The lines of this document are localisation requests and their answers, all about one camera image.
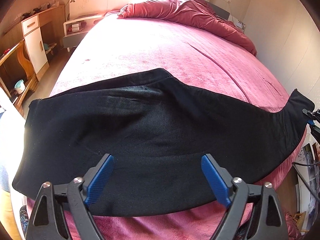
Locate white nightstand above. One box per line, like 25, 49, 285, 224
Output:
62, 14, 104, 53

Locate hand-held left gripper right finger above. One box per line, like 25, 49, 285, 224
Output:
201, 154, 288, 240

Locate red duvet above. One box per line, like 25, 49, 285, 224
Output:
117, 0, 258, 57

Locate wooden desk with white cabinet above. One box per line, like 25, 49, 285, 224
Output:
2, 4, 67, 75

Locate black cable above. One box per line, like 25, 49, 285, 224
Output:
292, 162, 320, 196

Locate floral dark cloth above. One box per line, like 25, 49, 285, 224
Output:
20, 205, 33, 233

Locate white and teal cup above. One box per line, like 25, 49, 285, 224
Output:
14, 79, 26, 95

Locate printed picture board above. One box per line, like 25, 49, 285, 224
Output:
297, 142, 320, 230

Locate wooden side table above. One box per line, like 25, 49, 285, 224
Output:
0, 39, 38, 110

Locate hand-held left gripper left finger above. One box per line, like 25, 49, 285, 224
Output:
25, 154, 115, 240

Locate black pants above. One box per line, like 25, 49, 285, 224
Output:
12, 67, 315, 217

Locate pink bed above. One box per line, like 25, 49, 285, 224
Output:
25, 12, 308, 240

